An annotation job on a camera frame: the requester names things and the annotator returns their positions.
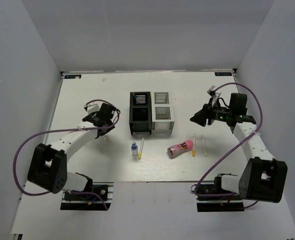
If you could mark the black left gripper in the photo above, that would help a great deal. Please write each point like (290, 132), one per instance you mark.
(110, 128)

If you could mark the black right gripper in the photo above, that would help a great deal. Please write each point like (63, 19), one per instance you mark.
(201, 117)

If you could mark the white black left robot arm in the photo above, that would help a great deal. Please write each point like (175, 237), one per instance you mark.
(49, 165)

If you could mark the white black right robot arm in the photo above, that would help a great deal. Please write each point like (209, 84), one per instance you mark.
(263, 178)

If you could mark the orange capped white marker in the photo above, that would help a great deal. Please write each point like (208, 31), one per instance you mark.
(194, 145)

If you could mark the pale yellow capped white marker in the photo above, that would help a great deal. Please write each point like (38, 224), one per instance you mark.
(204, 147)

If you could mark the small blue capped bottle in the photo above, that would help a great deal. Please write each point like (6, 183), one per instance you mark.
(134, 150)

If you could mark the pink capped glue bottle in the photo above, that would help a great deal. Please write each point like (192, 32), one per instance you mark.
(177, 149)

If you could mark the white slotted pen holder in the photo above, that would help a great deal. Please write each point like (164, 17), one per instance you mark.
(163, 119)

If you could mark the yellow tipped white marker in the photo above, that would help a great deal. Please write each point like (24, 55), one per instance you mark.
(141, 148)

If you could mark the black slotted pen holder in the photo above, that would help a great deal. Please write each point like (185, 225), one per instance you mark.
(140, 115)

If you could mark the blue corner label sticker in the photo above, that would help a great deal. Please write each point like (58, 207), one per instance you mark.
(223, 74)

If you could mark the left blue corner label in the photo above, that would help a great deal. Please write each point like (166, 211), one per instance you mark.
(73, 76)

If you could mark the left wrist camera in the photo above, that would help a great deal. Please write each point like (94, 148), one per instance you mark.
(91, 107)

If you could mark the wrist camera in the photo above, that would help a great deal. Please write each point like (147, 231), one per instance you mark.
(91, 107)
(212, 92)

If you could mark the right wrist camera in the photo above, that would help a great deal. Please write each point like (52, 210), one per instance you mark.
(212, 92)

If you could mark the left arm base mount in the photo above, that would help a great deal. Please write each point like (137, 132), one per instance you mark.
(100, 198)

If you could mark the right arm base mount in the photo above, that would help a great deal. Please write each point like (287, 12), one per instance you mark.
(215, 204)

